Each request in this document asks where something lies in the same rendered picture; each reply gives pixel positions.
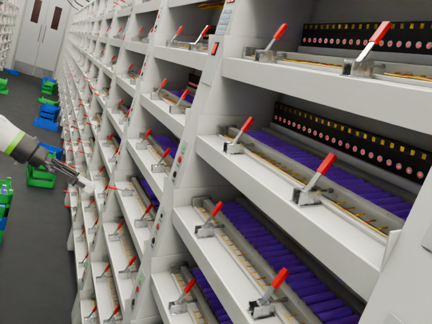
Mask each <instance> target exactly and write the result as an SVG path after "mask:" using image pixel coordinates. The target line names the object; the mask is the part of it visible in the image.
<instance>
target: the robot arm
mask: <svg viewBox="0 0 432 324"><path fill-rule="evenodd" d="M36 138H37V137H36V136H35V137H34V138H33V137H31V136H30V135H28V134H27V133H25V132H23V131H22V130H20V129H18V128H17V127H16V126H15V125H13V124H12V123H11V122H9V121H8V120H7V119H6V118H5V117H4V116H2V115H0V151H1V152H4V153H5V154H7V155H9V156H10V157H12V158H13V159H14V160H16V162H15V163H14V164H15V165H17V164H18V163H21V164H25V162H27V161H28V164H29V165H31V166H33V167H35V168H39V167H40V165H42V166H43V167H44V168H45V169H46V170H47V172H48V173H50V174H53V175H54V176H57V177H58V178H60V179H62V180H64V181H65V182H67V183H69V184H71V185H72V186H74V185H76V186H77V187H79V188H81V189H83V190H84V191H86V192H87V193H89V194H92V193H93V191H94V190H95V188H96V187H95V184H94V183H92V182H90V181H89V180H87V179H86V178H84V177H82V176H81V175H79V174H80V172H77V171H75V170H73V169H72V168H70V167H68V166H67V165H65V164H63V163H62V162H61V161H59V160H58V159H57V158H55V157H53V158H51V157H49V156H48V154H49V153H50V151H49V150H48V149H46V148H44V147H43V146H38V145H39V143H40V142H39V141H38V140H36Z"/></svg>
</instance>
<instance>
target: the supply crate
mask: <svg viewBox="0 0 432 324"><path fill-rule="evenodd" d="M10 181H11V177H7V180H6V181H3V180H0V203H2V204H10V203H11V200H12V195H13V190H12V189H11V184H10ZM3 185H6V190H7V192H6V194H2V193H1V190H2V187H3Z"/></svg>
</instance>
